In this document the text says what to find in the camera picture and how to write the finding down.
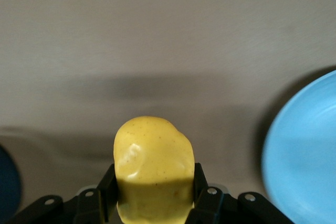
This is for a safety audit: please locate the dark pot with blue handle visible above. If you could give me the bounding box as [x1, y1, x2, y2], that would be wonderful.
[0, 144, 23, 217]

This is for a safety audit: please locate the light blue round plate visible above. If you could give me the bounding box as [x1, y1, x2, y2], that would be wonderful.
[261, 70, 336, 224]

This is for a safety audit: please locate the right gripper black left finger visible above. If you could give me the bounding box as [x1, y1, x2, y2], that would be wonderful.
[9, 163, 119, 224]

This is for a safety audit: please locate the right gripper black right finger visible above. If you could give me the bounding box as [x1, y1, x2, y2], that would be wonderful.
[183, 162, 293, 224]

